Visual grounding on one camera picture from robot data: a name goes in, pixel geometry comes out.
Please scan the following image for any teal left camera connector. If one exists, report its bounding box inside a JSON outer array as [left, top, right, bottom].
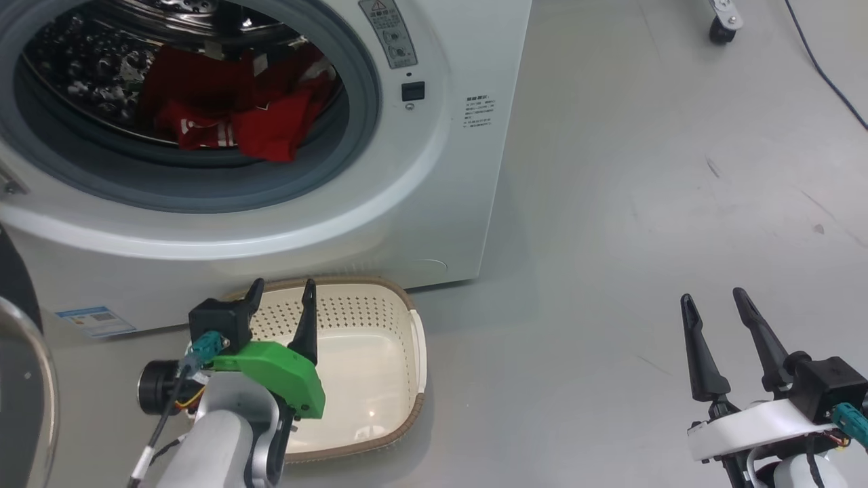
[[178, 331, 229, 377]]

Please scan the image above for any red basketball jersey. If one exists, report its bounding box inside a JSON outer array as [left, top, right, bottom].
[[139, 44, 338, 163]]

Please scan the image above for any teal camera connector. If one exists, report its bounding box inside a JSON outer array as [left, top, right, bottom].
[[833, 403, 868, 448], [178, 331, 229, 377]]

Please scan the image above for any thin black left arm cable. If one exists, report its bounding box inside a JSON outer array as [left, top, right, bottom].
[[129, 369, 197, 488]]

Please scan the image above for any cream perforated laundry basket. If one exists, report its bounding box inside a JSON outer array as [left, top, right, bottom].
[[224, 276, 428, 465]]

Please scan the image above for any blue white energy label sticker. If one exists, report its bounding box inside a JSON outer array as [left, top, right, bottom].
[[56, 306, 136, 338]]

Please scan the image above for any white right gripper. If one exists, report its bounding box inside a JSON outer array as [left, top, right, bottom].
[[681, 287, 845, 468]]

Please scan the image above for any small printed text sticker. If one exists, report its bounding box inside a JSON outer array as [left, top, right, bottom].
[[465, 95, 496, 129]]

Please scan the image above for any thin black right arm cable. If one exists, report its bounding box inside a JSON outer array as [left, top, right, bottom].
[[802, 437, 827, 488]]

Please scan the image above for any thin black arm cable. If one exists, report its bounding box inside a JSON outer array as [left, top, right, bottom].
[[802, 437, 827, 488], [129, 369, 197, 488]]

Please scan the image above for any grey warning sticker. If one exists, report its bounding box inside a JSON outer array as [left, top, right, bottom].
[[358, 0, 418, 69]]

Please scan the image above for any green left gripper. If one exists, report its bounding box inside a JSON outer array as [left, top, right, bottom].
[[138, 278, 326, 421]]

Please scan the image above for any white front-load washing machine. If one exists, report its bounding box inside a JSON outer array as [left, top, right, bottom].
[[0, 0, 533, 338]]

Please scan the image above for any round glass washing machine door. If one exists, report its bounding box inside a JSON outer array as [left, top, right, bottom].
[[0, 227, 60, 488]]

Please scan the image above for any black floor cable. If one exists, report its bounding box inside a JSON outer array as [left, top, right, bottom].
[[785, 0, 868, 131]]

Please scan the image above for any metal bracket caster wheel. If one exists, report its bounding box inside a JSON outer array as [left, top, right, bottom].
[[709, 0, 745, 45]]

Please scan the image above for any teal right camera connector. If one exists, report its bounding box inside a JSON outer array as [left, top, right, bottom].
[[833, 403, 868, 448]]

